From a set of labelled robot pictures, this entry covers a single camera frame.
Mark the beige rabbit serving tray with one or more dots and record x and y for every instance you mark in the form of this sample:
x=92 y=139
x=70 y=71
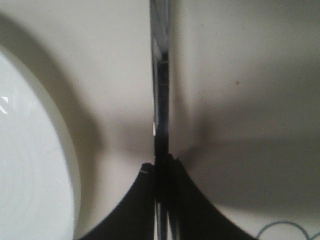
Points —
x=244 y=100

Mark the silver metal fork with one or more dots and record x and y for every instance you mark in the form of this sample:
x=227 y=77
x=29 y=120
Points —
x=166 y=221

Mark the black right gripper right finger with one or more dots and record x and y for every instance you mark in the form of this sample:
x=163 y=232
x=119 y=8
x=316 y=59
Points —
x=191 y=215

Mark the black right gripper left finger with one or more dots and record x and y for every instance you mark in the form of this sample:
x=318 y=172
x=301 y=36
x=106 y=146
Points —
x=134 y=217

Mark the white round plate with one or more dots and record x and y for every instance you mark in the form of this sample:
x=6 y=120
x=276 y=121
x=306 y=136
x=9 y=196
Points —
x=39 y=174

